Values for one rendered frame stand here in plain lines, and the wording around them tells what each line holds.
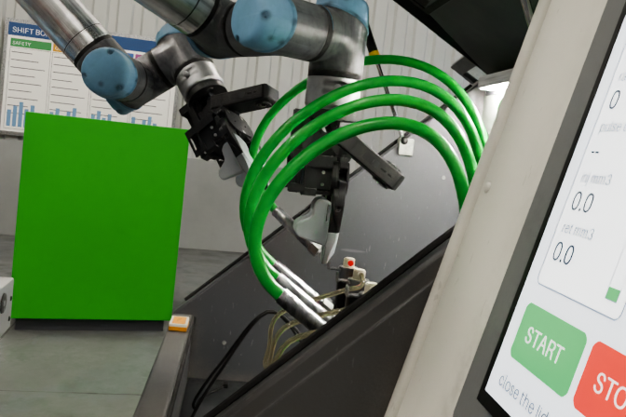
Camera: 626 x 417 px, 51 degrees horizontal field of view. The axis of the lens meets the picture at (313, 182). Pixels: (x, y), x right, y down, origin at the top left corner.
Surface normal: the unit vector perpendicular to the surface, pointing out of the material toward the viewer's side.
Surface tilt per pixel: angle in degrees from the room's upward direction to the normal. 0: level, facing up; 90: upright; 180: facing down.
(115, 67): 90
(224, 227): 90
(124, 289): 90
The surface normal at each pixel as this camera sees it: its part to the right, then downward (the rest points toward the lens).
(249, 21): -0.75, -0.05
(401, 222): 0.11, 0.07
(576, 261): -0.93, -0.34
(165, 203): 0.32, 0.09
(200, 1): 0.62, 0.18
